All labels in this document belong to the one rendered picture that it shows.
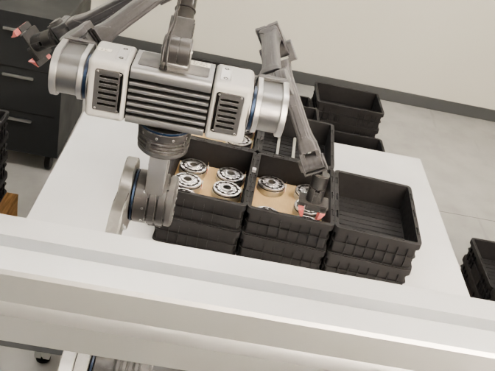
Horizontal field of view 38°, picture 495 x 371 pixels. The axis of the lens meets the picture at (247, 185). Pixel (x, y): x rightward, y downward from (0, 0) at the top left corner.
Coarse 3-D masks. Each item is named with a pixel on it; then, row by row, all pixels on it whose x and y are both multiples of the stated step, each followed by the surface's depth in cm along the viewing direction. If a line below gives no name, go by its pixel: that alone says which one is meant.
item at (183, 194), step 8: (216, 144) 270; (224, 144) 271; (248, 152) 270; (248, 176) 254; (248, 184) 249; (184, 192) 237; (248, 192) 245; (192, 200) 238; (200, 200) 237; (208, 200) 237; (216, 200) 237; (224, 200) 238; (232, 208) 238; (240, 208) 237
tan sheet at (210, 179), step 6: (210, 168) 274; (216, 168) 275; (210, 174) 269; (216, 174) 270; (204, 180) 265; (210, 180) 266; (204, 186) 261; (210, 186) 262; (198, 192) 257; (204, 192) 258; (210, 192) 259; (240, 198) 259
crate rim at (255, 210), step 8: (256, 160) 265; (288, 160) 270; (296, 160) 271; (256, 168) 260; (328, 168) 271; (256, 176) 255; (248, 200) 240; (248, 208) 238; (256, 208) 237; (264, 208) 238; (264, 216) 238; (272, 216) 238; (280, 216) 237; (288, 216) 237; (296, 216) 238; (296, 224) 238; (304, 224) 238; (312, 224) 237; (320, 224) 237; (328, 224) 237
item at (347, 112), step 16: (320, 96) 438; (336, 96) 438; (352, 96) 438; (368, 96) 437; (320, 112) 414; (336, 112) 414; (352, 112) 413; (368, 112) 412; (384, 112) 415; (336, 128) 419; (352, 128) 417; (368, 128) 417
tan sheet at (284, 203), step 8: (256, 184) 270; (288, 184) 275; (256, 192) 265; (288, 192) 270; (256, 200) 260; (264, 200) 261; (272, 200) 262; (280, 200) 264; (288, 200) 265; (280, 208) 259; (288, 208) 260
